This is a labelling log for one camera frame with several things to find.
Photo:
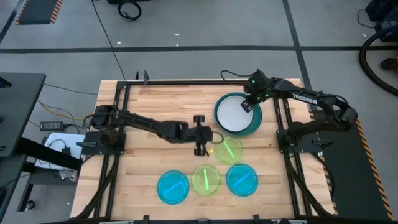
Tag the small translucent blue plate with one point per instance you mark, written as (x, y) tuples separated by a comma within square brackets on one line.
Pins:
[(172, 193), (245, 186)]

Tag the large black hazard-edged mat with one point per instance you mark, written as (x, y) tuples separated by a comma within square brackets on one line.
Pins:
[(357, 174)]

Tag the large light blue-grey plate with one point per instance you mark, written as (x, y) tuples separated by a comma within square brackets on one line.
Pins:
[(231, 115)]

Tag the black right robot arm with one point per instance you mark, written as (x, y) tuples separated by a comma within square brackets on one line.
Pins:
[(311, 99)]

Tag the large dark green plate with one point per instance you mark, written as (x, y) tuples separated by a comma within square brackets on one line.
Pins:
[(257, 119)]

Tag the black desk top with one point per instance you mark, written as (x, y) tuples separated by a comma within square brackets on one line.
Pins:
[(18, 109)]

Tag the black aluminium table frame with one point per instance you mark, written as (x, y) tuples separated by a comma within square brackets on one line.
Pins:
[(186, 82)]

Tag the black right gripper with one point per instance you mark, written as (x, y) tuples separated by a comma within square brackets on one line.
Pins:
[(258, 87)]

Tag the small translucent green plate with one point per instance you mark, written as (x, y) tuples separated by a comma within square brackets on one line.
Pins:
[(199, 180), (220, 154)]

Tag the white paper sheet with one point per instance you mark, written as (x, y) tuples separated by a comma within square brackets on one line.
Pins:
[(74, 141)]

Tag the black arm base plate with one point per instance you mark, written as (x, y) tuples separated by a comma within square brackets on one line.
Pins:
[(93, 146), (308, 144)]

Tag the black hazard-striped floor mat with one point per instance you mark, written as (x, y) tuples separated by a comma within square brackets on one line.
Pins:
[(37, 11)]

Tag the black desk leg frame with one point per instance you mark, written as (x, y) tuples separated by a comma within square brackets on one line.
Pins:
[(46, 152)]

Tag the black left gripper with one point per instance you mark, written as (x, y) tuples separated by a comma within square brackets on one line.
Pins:
[(200, 133)]

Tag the black power adapter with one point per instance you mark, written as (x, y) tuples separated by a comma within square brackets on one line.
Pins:
[(51, 125)]

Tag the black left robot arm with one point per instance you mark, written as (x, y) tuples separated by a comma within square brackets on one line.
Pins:
[(140, 121)]

